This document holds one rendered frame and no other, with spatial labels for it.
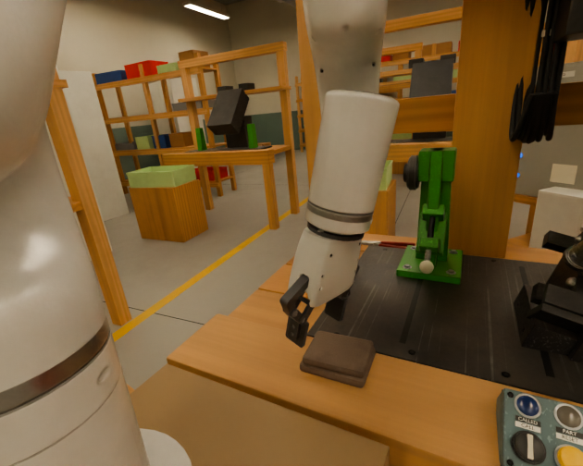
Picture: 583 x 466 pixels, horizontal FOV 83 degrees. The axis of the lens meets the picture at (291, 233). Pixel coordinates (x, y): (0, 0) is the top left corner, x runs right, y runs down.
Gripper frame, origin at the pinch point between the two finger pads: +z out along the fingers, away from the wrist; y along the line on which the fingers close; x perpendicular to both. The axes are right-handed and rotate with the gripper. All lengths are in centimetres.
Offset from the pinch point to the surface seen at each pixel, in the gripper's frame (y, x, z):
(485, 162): -53, 4, -23
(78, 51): -226, -795, -62
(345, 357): -1.4, 5.2, 3.5
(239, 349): 4.2, -11.2, 10.5
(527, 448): -0.3, 26.7, -0.9
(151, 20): -418, -878, -163
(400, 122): -56, -20, -29
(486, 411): -6.4, 22.7, 2.6
